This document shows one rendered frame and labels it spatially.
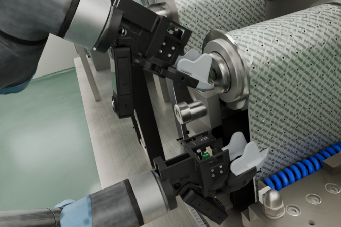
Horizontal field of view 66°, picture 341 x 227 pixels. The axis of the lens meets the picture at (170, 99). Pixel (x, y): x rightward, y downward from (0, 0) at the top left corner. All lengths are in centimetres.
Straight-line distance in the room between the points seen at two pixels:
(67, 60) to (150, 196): 567
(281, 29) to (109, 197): 39
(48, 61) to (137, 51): 565
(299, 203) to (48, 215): 43
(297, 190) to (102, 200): 34
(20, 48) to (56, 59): 562
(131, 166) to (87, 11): 61
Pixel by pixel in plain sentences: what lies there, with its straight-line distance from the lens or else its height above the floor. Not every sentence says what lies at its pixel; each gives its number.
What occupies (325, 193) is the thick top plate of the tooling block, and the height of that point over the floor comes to 103.
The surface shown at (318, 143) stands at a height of 105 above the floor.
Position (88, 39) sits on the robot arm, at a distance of 37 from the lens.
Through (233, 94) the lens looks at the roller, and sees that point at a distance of 46.
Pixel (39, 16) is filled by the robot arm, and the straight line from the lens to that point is 36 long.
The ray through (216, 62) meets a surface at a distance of 44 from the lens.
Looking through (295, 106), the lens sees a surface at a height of 116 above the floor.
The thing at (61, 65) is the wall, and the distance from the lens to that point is 604.
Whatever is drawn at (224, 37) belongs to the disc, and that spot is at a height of 131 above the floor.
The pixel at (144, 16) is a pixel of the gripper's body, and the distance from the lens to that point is 39.
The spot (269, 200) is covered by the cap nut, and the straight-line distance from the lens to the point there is 48.
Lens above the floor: 142
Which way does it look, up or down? 25 degrees down
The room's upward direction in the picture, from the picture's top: 12 degrees counter-clockwise
